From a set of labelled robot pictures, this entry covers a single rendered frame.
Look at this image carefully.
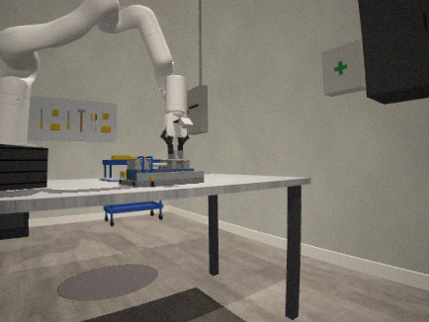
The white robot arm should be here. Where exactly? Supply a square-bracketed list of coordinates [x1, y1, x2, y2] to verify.
[0, 0, 185, 147]

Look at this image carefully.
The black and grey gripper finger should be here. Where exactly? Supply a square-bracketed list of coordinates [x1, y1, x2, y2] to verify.
[160, 127, 173, 154]
[178, 133, 190, 150]

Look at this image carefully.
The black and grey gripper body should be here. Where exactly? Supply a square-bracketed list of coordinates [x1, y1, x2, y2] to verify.
[162, 113, 187, 138]

